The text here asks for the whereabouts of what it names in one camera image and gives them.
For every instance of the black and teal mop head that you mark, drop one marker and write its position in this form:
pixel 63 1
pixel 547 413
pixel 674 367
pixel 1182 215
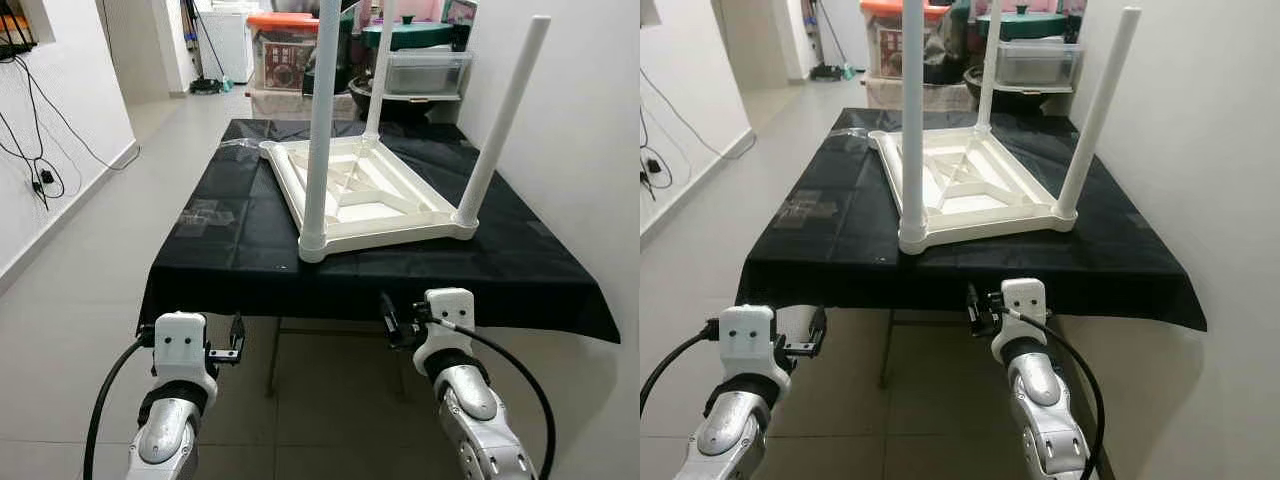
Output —
pixel 210 84
pixel 828 71

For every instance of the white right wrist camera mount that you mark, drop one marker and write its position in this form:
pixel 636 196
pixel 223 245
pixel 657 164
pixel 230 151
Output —
pixel 1022 300
pixel 448 310

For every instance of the colourful picture book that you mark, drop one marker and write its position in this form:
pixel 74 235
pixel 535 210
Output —
pixel 460 12

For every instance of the green round lid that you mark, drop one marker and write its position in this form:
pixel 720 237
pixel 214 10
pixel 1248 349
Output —
pixel 1030 25
pixel 420 35

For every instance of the white appliance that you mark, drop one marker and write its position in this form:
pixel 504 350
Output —
pixel 232 45

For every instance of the pink plastic storage box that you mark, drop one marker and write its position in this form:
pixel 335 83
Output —
pixel 1030 6
pixel 420 10

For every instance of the black bag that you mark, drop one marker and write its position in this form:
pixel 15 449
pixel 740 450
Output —
pixel 948 50
pixel 350 55

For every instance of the storage box with orange lid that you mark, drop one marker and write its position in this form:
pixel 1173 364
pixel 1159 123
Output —
pixel 885 45
pixel 280 55

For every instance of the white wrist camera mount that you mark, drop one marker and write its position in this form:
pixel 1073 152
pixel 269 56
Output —
pixel 448 310
pixel 180 345
pixel 750 340
pixel 1022 300

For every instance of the crumpled clear plastic wrap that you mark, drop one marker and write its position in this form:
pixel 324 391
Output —
pixel 808 208
pixel 208 216

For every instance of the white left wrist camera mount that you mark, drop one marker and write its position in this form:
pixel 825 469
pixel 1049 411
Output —
pixel 750 340
pixel 180 345

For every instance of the black plastic table cover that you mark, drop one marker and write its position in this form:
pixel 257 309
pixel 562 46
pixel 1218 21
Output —
pixel 250 270
pixel 850 265

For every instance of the clear plastic storage container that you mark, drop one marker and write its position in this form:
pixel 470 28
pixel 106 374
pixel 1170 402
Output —
pixel 430 72
pixel 1040 62

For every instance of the black power adapter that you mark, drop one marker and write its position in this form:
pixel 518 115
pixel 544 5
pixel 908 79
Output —
pixel 45 177
pixel 655 165

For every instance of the clear tape strip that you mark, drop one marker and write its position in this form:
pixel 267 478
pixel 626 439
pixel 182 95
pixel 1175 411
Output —
pixel 243 145
pixel 853 134

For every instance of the white plastic table top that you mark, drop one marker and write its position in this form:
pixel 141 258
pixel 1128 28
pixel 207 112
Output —
pixel 375 212
pixel 985 205

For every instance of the black round basin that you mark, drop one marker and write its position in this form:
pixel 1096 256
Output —
pixel 420 108
pixel 1040 98

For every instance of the grey metal table leg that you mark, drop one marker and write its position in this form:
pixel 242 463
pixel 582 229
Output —
pixel 275 355
pixel 886 348

